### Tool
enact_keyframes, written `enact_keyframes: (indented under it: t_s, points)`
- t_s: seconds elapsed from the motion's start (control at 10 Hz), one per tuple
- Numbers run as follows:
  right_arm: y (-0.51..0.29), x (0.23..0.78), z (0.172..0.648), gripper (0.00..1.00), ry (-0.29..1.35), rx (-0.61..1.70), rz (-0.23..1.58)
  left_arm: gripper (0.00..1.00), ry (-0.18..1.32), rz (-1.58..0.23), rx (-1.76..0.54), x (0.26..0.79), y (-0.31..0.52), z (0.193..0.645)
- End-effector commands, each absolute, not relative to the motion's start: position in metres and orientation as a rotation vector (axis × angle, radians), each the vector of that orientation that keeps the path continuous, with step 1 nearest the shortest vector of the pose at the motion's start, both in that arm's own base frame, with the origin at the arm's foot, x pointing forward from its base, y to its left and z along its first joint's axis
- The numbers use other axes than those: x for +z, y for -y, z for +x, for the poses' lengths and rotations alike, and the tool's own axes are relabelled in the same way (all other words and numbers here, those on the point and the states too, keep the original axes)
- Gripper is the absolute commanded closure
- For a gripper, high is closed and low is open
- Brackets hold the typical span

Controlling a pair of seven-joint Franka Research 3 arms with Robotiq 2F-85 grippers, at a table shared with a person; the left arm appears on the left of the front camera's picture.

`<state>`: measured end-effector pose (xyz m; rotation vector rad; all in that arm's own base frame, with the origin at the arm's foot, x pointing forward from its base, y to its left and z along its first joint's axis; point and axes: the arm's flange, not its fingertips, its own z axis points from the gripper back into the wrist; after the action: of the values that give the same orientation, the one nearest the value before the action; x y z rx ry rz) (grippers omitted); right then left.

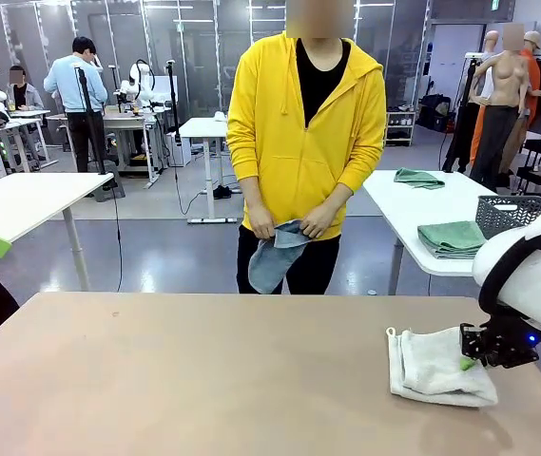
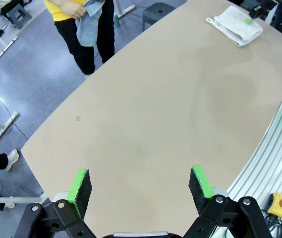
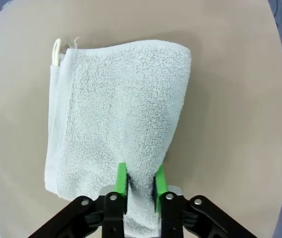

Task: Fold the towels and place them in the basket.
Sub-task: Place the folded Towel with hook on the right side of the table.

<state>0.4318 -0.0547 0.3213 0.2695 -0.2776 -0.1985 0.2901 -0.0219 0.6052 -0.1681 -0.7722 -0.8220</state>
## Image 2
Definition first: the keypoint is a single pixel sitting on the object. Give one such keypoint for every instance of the yellow emergency stop box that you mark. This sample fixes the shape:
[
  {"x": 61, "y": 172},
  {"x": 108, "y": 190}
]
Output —
[{"x": 277, "y": 205}]

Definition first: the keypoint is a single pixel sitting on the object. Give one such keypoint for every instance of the white height-adjustable desk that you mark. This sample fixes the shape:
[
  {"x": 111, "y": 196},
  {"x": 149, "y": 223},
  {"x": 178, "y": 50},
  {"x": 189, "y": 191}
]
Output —
[{"x": 7, "y": 47}]

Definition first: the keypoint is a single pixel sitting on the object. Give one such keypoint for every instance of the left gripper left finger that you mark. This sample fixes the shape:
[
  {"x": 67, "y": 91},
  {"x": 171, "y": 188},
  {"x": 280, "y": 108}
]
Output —
[{"x": 78, "y": 196}]

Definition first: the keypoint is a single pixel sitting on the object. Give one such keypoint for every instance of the person in yellow hoodie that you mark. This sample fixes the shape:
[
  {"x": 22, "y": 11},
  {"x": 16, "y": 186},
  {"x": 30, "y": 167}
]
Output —
[{"x": 76, "y": 54}]

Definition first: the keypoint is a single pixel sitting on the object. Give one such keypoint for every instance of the dark grey stool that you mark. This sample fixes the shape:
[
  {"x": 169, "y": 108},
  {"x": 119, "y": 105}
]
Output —
[{"x": 155, "y": 15}]

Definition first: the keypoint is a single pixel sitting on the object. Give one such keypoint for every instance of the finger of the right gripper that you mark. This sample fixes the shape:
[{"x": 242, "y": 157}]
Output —
[{"x": 248, "y": 21}]

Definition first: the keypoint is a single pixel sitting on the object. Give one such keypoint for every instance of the seated person beige shirt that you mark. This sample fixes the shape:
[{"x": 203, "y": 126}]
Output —
[{"x": 14, "y": 5}]

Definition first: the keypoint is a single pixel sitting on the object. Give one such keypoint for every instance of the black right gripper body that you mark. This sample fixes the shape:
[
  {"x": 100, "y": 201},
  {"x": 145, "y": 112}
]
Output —
[{"x": 263, "y": 8}]

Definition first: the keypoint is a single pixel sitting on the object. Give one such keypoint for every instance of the blue-grey towel with loop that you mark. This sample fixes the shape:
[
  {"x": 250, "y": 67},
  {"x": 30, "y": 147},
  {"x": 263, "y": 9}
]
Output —
[{"x": 88, "y": 29}]

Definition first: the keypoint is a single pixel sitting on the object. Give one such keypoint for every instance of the light grey towel white loop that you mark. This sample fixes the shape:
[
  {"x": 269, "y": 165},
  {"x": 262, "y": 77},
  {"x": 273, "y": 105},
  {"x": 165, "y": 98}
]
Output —
[{"x": 237, "y": 27}]

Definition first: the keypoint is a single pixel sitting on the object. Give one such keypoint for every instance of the grey plastic stool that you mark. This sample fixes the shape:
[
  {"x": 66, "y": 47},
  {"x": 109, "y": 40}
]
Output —
[{"x": 19, "y": 17}]

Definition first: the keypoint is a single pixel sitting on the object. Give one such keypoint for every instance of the aluminium profile frame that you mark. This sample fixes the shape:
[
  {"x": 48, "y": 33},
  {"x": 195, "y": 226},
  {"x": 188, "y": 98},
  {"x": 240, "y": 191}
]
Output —
[{"x": 267, "y": 161}]

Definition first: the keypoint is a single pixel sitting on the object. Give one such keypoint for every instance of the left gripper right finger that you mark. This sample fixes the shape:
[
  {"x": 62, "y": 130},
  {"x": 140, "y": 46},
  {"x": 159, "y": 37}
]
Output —
[{"x": 201, "y": 193}]

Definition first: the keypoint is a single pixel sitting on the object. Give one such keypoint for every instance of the person's right hand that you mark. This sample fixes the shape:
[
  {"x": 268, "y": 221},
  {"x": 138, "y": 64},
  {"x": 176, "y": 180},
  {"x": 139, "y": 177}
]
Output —
[{"x": 72, "y": 8}]

